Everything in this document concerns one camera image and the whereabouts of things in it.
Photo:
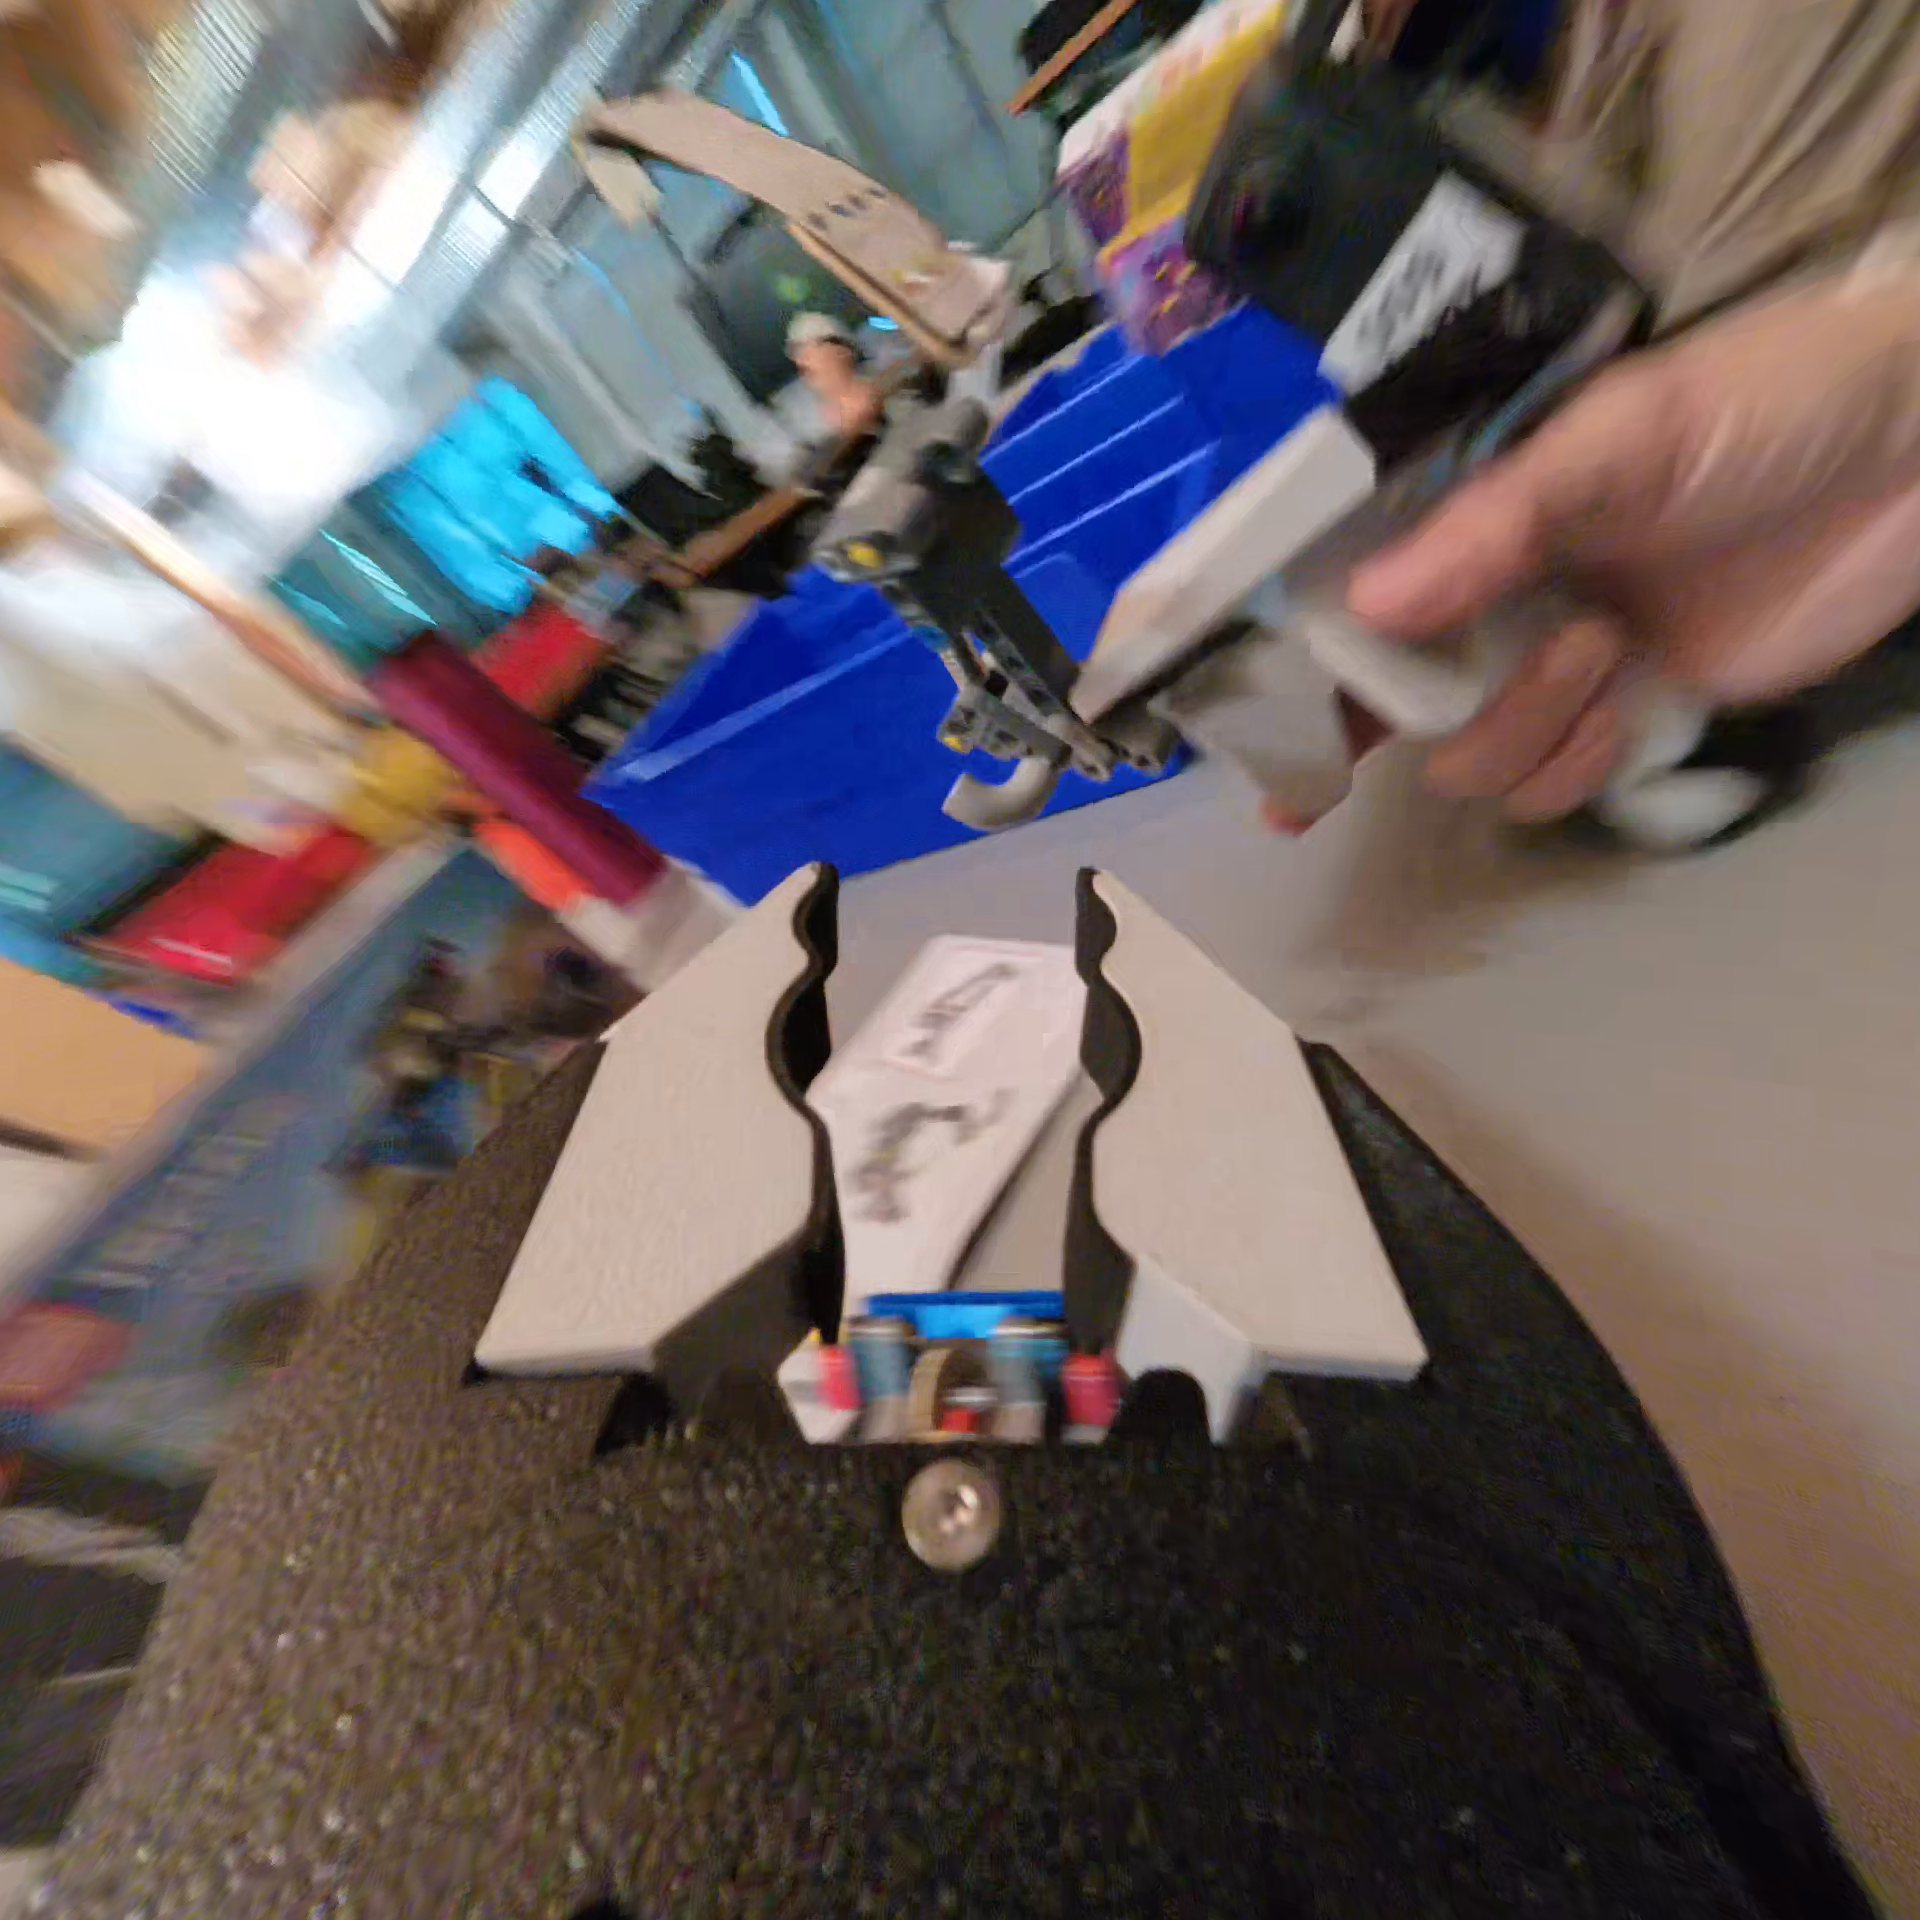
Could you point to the grey lego suspension assembly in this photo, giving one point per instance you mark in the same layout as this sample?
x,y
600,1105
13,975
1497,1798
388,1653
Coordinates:
x,y
961,557

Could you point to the lego chassis with red parts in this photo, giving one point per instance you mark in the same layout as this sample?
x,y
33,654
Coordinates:
x,y
961,1366

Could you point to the maroon drink bottle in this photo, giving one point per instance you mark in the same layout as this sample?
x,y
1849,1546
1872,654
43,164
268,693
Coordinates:
x,y
510,757

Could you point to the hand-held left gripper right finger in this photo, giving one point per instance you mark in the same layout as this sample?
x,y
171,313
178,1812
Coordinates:
x,y
1259,1201

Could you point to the document board on white stand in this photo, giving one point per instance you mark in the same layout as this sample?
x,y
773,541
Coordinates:
x,y
840,211

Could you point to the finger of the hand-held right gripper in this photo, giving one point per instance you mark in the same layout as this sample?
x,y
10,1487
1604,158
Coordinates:
x,y
1229,570

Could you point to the dark lego buggy box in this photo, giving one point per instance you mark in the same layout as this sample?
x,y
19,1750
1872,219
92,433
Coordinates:
x,y
225,1186

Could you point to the blue plastic bin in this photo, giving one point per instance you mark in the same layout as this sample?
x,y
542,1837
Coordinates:
x,y
780,751

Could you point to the person's right hand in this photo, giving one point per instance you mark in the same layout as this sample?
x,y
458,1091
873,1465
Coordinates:
x,y
1693,525

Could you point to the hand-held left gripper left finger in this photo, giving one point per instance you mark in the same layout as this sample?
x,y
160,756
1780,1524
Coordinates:
x,y
661,1186

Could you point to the purple yellow lego box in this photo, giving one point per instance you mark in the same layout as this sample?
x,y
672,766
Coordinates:
x,y
1154,195

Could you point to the lego instruction booklet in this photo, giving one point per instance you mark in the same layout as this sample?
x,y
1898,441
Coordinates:
x,y
930,1141

